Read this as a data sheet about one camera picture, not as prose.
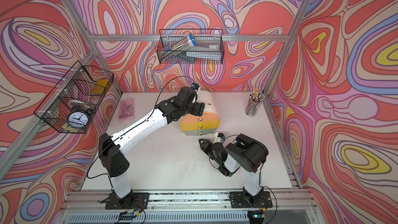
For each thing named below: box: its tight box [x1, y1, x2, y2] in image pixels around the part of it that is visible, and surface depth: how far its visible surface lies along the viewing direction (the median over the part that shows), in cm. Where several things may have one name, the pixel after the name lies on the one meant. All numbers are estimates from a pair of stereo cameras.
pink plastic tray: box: [119, 97, 135, 120], surface depth 111 cm
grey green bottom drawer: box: [182, 127, 218, 137], surface depth 93 cm
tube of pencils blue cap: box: [160, 33, 197, 62], surface depth 81 cm
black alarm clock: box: [66, 105, 94, 130], surface depth 69 cm
